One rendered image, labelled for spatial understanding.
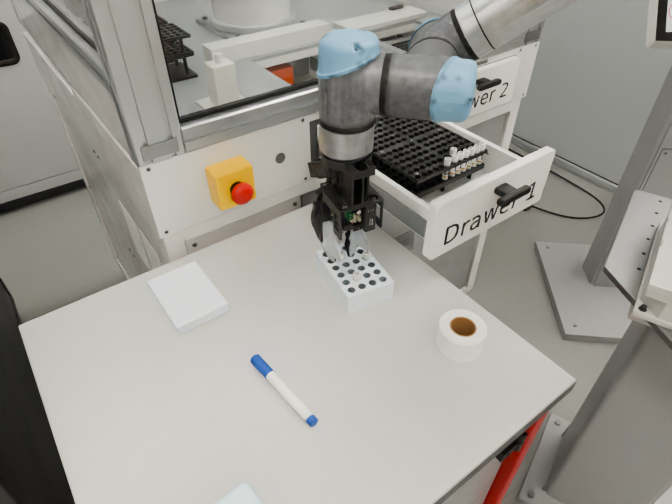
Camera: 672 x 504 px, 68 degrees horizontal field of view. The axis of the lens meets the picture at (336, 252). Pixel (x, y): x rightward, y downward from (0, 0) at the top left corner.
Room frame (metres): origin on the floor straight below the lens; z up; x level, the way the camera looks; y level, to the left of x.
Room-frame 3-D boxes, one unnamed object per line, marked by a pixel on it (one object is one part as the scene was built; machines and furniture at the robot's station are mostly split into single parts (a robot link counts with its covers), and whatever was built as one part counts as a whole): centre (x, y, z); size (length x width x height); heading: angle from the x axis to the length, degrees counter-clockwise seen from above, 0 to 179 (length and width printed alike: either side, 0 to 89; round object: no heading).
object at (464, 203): (0.69, -0.26, 0.87); 0.29 x 0.02 x 0.11; 126
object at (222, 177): (0.74, 0.18, 0.88); 0.07 x 0.05 x 0.07; 126
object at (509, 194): (0.67, -0.28, 0.91); 0.07 x 0.04 x 0.01; 126
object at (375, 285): (0.61, -0.03, 0.78); 0.12 x 0.08 x 0.04; 26
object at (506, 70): (1.13, -0.33, 0.87); 0.29 x 0.02 x 0.11; 126
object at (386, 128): (0.85, -0.14, 0.87); 0.22 x 0.18 x 0.06; 36
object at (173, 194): (1.36, 0.18, 0.87); 1.02 x 0.95 x 0.14; 126
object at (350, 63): (0.61, -0.02, 1.11); 0.09 x 0.08 x 0.11; 77
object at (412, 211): (0.86, -0.14, 0.86); 0.40 x 0.26 x 0.06; 36
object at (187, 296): (0.57, 0.24, 0.77); 0.13 x 0.09 x 0.02; 36
